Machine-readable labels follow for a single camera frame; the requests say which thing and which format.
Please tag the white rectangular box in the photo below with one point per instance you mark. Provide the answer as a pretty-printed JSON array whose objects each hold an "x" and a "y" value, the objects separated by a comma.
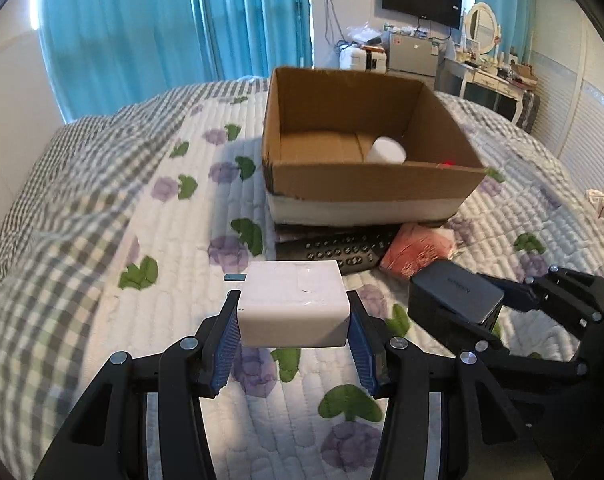
[{"x": 293, "y": 304}]

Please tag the pink packet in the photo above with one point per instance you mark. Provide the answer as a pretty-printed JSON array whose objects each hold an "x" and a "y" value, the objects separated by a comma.
[{"x": 415, "y": 247}]

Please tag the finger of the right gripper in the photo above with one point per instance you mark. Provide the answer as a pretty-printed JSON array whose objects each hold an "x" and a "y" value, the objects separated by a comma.
[
  {"x": 454, "y": 332},
  {"x": 523, "y": 297}
]

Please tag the small blue flat chip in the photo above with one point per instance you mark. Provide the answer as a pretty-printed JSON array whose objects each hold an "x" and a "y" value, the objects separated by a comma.
[{"x": 234, "y": 277}]

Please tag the black power adapter block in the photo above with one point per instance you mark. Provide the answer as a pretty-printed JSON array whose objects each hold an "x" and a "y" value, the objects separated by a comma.
[{"x": 443, "y": 286}]

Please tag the white dressing table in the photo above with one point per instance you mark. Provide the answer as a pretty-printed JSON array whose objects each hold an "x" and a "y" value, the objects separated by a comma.
[{"x": 454, "y": 77}]

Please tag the white round jar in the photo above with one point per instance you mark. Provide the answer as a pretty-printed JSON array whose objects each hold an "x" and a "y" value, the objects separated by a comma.
[{"x": 386, "y": 150}]

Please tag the oval white vanity mirror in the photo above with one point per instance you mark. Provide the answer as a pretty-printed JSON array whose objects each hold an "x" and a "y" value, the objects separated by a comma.
[{"x": 482, "y": 28}]

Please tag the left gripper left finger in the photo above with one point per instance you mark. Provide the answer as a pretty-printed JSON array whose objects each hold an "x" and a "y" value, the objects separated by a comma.
[{"x": 105, "y": 435}]

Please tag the floral quilted bedspread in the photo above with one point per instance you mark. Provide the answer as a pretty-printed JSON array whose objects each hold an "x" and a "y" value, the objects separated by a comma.
[{"x": 302, "y": 414}]

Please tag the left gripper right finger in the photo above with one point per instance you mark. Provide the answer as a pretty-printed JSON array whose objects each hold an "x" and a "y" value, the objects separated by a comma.
[{"x": 485, "y": 438}]

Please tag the black remote control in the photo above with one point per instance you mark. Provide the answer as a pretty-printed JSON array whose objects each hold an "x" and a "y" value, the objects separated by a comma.
[{"x": 354, "y": 252}]

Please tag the brown cardboard box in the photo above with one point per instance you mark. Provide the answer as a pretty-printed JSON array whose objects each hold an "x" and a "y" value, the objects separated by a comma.
[{"x": 320, "y": 124}]

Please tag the grey checked bed sheet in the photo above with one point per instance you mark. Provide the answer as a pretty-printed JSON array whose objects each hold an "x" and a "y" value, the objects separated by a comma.
[{"x": 56, "y": 244}]

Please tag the blue window curtain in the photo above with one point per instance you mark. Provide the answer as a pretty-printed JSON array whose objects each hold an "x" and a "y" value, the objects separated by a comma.
[{"x": 101, "y": 55}]

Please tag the grey mini fridge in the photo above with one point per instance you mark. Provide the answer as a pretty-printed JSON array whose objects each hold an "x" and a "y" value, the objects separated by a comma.
[{"x": 409, "y": 54}]

